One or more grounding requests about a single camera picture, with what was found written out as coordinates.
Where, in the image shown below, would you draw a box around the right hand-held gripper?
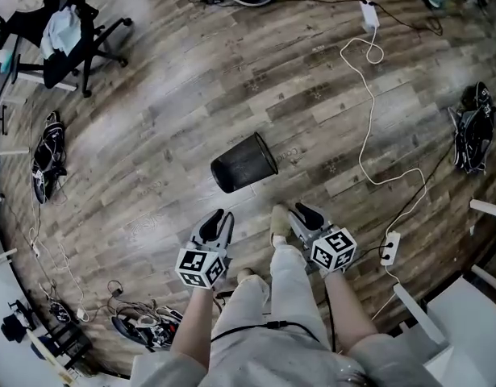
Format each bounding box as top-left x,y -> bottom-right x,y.
288,202 -> 359,276

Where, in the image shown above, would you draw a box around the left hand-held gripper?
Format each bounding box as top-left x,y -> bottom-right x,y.
174,209 -> 235,290

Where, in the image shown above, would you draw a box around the black mesh wastebasket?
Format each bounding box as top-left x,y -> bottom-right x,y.
210,131 -> 280,194

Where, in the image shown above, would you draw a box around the person's right forearm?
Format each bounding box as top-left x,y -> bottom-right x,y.
323,269 -> 380,355

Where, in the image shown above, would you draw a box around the person's left forearm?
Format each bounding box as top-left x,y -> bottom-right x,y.
169,283 -> 217,367

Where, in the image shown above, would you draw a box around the person's beige right shoe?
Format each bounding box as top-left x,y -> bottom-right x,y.
269,204 -> 291,247

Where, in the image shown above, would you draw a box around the person's white trousers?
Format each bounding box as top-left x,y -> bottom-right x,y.
209,243 -> 334,355

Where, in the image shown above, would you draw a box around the white power strip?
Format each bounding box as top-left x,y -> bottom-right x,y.
379,231 -> 402,266

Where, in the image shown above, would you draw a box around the person's grey shirt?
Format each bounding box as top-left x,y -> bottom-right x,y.
129,328 -> 444,387

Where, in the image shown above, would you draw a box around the black metal rack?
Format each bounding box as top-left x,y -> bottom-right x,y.
40,319 -> 94,371

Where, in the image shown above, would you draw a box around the white power adapter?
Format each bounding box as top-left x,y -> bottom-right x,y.
359,0 -> 381,32

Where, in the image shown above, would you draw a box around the black office chair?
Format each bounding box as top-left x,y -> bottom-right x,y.
0,0 -> 134,98

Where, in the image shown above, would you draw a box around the light blue cloth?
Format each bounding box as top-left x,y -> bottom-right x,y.
39,5 -> 82,60

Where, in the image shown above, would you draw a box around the black cable across body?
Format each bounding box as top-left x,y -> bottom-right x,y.
210,284 -> 338,354

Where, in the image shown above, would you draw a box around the grey device pile with cables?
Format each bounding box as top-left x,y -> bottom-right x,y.
109,298 -> 184,353

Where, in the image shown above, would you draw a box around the long black floor cable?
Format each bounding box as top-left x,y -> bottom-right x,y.
386,141 -> 455,235

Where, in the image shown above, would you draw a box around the long white cable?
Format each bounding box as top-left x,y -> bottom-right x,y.
339,25 -> 429,234

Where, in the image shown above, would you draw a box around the thin white cable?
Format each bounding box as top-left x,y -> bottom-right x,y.
27,199 -> 87,318

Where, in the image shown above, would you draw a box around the black device pile with cables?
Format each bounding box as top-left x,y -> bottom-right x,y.
31,110 -> 69,206

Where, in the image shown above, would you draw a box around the black bag with cables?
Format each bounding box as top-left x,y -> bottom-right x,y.
448,81 -> 496,176

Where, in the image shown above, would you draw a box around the white table frame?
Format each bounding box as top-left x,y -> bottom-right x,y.
392,198 -> 496,387

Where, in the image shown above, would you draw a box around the thin black cable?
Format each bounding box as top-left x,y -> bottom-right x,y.
271,0 -> 444,37

